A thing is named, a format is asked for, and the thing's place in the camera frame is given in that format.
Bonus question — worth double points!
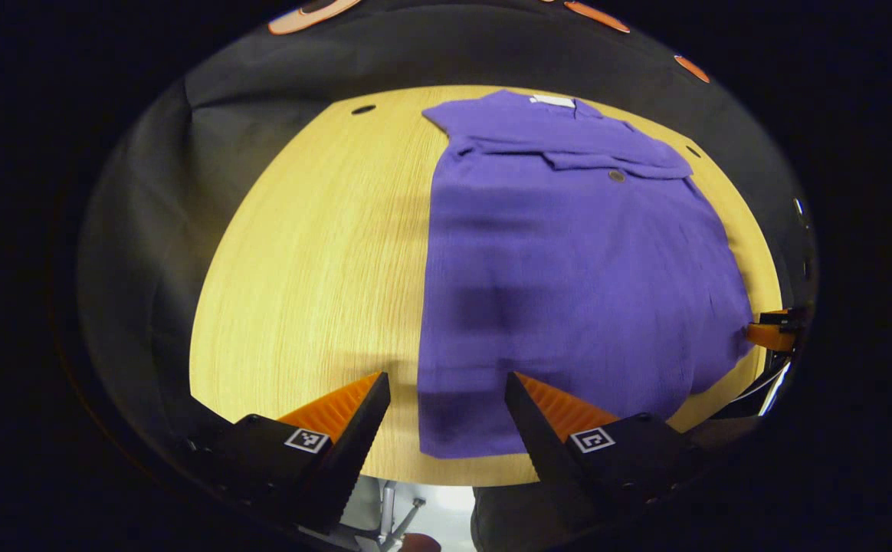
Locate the person's dark trousers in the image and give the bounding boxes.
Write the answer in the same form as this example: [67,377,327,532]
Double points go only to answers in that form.
[471,485,581,552]

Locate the black backdrop cloth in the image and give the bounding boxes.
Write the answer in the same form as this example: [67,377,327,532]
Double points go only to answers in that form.
[78,0,818,476]

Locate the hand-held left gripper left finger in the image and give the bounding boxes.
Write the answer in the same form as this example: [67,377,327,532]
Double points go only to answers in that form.
[185,372,392,535]

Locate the purple shirt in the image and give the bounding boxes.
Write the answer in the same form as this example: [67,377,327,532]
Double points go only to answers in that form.
[415,90,757,461]

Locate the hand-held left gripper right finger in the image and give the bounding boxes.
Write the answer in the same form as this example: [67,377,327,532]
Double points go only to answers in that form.
[504,371,723,531]

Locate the office chair metal base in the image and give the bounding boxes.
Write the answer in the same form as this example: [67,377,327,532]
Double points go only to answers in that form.
[339,477,428,550]

